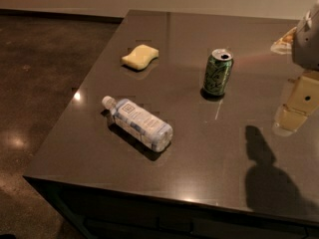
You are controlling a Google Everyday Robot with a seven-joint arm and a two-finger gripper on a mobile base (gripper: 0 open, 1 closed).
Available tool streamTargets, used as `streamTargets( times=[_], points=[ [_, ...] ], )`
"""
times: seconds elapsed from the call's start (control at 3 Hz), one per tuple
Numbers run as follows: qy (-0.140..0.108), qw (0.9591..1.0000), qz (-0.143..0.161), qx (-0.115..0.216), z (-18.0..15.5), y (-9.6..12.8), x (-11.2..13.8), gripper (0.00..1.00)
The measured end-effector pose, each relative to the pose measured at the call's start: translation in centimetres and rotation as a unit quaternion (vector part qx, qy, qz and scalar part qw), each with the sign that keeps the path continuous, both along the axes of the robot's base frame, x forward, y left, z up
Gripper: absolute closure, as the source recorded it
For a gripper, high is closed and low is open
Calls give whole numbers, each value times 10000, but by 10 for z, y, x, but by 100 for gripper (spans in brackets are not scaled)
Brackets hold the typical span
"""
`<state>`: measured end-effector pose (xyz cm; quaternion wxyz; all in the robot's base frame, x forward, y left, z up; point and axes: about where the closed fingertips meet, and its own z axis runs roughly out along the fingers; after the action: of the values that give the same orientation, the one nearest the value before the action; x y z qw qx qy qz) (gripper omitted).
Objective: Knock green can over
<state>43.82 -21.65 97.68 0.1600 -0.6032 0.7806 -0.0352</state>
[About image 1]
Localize yellow sponge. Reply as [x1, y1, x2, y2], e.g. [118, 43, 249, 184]
[121, 45, 160, 71]

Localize dark table cabinet base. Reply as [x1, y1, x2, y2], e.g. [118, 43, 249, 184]
[25, 175, 319, 239]

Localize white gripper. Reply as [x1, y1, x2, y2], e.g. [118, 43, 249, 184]
[273, 0, 319, 132]

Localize clear plastic water bottle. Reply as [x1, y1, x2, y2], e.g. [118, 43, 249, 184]
[102, 96, 173, 152]

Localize green soda can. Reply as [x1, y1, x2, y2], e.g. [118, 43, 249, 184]
[202, 49, 233, 97]

